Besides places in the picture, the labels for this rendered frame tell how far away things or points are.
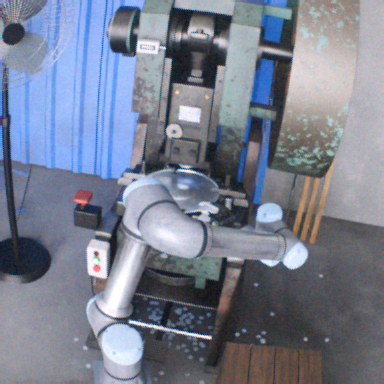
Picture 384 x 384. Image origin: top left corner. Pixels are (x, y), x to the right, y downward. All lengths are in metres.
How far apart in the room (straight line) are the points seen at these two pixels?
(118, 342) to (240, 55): 0.95
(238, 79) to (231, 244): 0.59
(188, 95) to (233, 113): 0.17
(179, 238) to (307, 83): 0.52
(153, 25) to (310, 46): 0.55
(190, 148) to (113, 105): 1.44
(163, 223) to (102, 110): 2.06
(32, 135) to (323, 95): 2.47
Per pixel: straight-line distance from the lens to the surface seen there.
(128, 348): 1.41
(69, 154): 3.42
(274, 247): 1.37
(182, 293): 2.12
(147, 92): 1.71
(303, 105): 1.37
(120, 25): 1.71
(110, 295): 1.45
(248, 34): 1.60
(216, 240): 1.25
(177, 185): 1.86
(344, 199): 3.34
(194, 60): 1.72
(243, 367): 1.82
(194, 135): 1.79
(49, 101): 3.29
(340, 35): 1.36
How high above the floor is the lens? 1.75
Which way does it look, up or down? 32 degrees down
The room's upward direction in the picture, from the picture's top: 7 degrees clockwise
